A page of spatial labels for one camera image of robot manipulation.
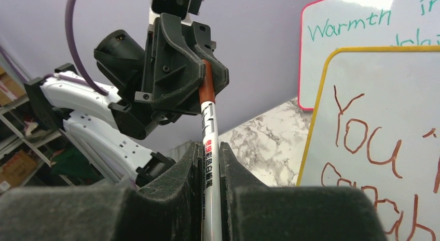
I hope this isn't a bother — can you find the white brown whiteboard marker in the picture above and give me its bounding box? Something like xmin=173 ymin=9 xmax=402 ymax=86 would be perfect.
xmin=200 ymin=100 xmax=224 ymax=241

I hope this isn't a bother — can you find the yellow framed whiteboard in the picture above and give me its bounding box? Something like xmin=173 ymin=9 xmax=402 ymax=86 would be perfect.
xmin=297 ymin=46 xmax=439 ymax=240

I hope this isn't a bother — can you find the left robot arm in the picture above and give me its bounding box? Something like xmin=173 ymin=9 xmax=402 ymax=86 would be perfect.
xmin=24 ymin=13 xmax=229 ymax=187

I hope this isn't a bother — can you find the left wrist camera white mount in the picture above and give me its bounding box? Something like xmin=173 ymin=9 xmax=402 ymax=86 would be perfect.
xmin=148 ymin=0 xmax=204 ymax=32

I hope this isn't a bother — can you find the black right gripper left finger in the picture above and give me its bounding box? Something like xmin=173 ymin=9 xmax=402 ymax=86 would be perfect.
xmin=1 ymin=142 xmax=202 ymax=240

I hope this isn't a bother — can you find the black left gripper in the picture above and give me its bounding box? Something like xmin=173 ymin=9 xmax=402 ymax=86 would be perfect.
xmin=141 ymin=13 xmax=229 ymax=124

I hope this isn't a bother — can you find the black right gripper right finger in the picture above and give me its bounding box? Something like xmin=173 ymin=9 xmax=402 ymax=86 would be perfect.
xmin=219 ymin=142 xmax=386 ymax=240

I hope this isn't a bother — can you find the pink framed whiteboard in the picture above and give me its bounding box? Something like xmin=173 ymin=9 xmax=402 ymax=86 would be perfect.
xmin=298 ymin=0 xmax=439 ymax=110

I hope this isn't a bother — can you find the brown marker cap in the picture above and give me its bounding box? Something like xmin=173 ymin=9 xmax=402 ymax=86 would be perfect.
xmin=199 ymin=60 xmax=215 ymax=104

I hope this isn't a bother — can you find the metal storage shelf with boxes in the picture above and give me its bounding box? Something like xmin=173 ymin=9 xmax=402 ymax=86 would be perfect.
xmin=1 ymin=50 xmax=108 ymax=193

